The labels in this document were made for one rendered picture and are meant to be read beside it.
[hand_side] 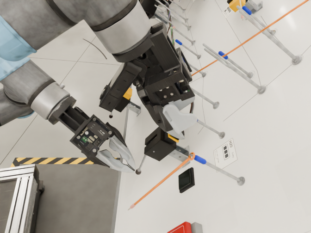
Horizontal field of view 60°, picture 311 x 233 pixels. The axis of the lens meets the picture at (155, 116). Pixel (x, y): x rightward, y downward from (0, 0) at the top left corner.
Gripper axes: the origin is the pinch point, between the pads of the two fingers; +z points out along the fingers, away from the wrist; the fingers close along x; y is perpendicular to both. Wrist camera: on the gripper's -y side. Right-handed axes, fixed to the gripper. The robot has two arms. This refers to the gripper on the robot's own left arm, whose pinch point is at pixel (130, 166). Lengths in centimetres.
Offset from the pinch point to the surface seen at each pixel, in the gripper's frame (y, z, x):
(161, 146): 10.7, 0.3, 7.1
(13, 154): -159, -47, -53
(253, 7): 8.6, -3.2, 44.7
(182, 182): 10.8, 8.1, 4.5
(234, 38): 4.4, -1.3, 38.6
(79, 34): -304, -114, 81
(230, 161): 19.4, 9.4, 12.2
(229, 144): 17.6, 8.2, 14.8
